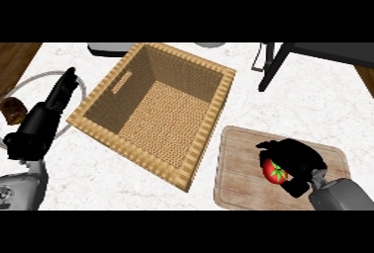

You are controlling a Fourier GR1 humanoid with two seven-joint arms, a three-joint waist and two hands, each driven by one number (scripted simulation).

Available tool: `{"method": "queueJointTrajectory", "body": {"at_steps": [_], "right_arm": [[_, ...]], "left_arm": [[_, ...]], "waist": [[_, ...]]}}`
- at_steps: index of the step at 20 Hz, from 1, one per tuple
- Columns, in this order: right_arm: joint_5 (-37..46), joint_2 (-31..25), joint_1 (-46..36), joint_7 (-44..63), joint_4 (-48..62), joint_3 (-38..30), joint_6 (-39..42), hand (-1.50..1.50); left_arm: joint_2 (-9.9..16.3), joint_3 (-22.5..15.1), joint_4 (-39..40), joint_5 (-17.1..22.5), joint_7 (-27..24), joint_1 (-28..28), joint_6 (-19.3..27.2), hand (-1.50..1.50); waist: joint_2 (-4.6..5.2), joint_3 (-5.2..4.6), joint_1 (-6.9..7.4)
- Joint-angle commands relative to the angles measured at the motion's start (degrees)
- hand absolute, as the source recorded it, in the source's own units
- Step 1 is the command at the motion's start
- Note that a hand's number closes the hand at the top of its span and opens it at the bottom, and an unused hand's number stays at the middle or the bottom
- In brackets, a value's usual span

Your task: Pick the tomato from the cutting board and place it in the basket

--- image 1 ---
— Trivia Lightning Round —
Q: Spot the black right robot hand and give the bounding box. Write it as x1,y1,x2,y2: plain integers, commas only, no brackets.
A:
255,137,329,199

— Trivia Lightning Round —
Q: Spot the red tomato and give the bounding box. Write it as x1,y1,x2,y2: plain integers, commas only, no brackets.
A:
262,158,292,185

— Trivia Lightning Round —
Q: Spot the wooden cutting board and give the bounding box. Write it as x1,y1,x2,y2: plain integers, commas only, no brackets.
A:
212,125,352,211

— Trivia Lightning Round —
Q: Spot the wicker basket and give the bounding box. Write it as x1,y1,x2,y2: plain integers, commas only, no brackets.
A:
66,42,239,194

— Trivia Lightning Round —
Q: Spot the dark grey open door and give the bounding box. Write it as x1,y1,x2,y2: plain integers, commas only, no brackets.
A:
258,42,374,93

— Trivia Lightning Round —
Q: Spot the grey round object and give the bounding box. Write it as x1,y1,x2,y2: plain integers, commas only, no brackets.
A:
194,42,228,49

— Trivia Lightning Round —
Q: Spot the white round plate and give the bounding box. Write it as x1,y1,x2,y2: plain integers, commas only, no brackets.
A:
0,70,89,151

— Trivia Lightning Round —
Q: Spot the grey flat appliance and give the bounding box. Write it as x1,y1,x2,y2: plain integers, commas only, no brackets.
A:
86,42,139,58

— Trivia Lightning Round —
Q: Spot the brown bread piece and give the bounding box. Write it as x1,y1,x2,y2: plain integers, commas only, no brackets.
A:
0,96,30,127

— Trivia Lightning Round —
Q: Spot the dark thin handle frame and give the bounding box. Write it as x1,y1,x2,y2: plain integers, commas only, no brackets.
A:
250,42,271,73

